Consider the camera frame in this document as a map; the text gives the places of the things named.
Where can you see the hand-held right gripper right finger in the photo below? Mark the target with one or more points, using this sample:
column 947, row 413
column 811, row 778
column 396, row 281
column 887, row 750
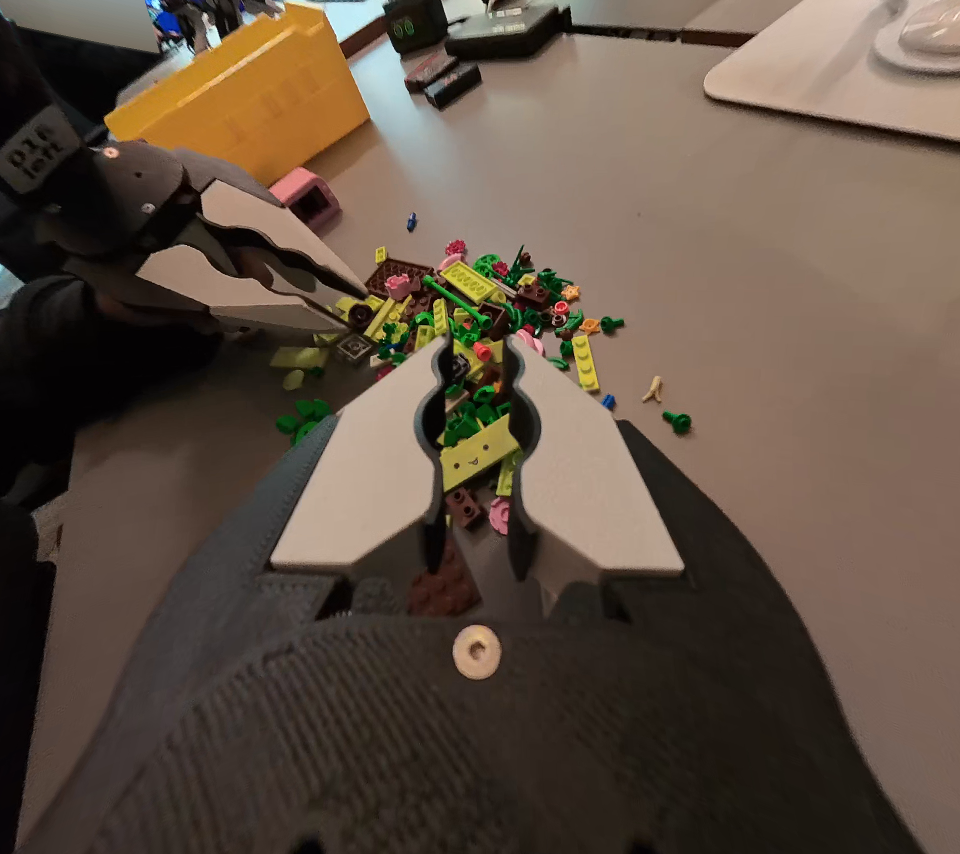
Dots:
column 592, row 494

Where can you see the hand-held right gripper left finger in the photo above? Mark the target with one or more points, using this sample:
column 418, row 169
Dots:
column 360, row 486

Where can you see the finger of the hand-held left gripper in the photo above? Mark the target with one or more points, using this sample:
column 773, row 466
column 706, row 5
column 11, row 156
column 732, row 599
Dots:
column 225, row 295
column 277, row 223

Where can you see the green leafy toy assembly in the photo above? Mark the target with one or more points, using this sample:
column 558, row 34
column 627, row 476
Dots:
column 304, row 415

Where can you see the brown round toy piece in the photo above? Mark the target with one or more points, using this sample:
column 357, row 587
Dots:
column 358, row 314

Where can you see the pile of colourful toy bricks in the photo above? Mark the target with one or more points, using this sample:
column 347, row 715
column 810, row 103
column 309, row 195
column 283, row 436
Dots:
column 476, row 452

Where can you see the person's left forearm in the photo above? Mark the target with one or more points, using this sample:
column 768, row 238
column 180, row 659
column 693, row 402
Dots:
column 75, row 359

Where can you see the pink hollow block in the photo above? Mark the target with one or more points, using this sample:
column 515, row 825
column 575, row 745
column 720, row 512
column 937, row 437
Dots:
column 300, row 190

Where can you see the small green toy stud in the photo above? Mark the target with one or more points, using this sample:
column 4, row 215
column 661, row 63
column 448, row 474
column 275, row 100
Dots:
column 677, row 421

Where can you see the cream toy piece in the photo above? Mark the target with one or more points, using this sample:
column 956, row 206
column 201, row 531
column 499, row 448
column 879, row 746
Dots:
column 652, row 389

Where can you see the yellow plastic bin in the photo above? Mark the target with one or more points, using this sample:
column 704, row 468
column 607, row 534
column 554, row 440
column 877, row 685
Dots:
column 247, row 96

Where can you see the black flat battery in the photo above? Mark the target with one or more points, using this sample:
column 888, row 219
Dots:
column 454, row 87
column 429, row 72

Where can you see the black power brick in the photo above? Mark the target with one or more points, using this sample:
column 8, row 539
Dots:
column 502, row 32

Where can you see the white stand base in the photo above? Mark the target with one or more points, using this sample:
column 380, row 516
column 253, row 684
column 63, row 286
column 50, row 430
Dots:
column 810, row 66

